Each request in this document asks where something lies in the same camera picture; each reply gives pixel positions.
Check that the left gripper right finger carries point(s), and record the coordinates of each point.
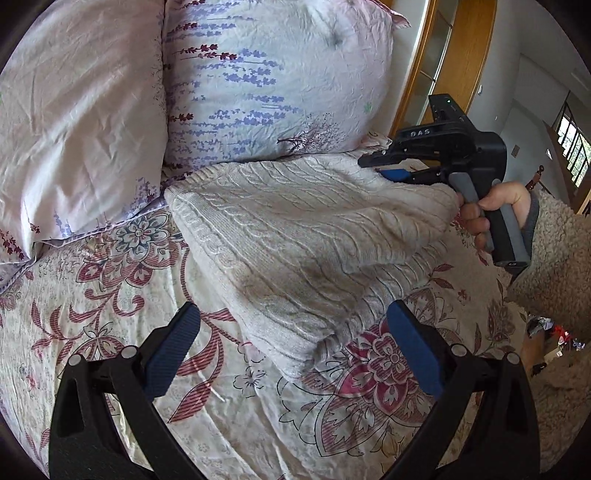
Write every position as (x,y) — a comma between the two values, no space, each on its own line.
(504,440)

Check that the beige cable-knit sweater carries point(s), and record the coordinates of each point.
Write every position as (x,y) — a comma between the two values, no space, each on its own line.
(307,254)

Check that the lavender print pillow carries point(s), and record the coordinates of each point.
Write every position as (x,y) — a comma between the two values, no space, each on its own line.
(259,80)

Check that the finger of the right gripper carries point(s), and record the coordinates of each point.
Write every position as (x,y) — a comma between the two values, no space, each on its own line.
(383,158)
(428,176)

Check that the person's right hand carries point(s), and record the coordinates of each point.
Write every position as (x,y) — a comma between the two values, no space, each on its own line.
(511,194)

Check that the floral bed quilt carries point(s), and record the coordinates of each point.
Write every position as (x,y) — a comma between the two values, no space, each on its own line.
(229,407)

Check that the pink floral pillow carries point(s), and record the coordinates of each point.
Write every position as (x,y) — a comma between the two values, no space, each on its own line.
(83,122)

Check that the right fleece sleeve forearm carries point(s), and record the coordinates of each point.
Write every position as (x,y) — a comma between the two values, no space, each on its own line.
(556,284)

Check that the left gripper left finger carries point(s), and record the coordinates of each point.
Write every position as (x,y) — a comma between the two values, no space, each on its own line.
(84,443)

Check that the wooden cabinet with glass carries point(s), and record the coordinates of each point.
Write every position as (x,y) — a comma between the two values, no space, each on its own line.
(443,50)

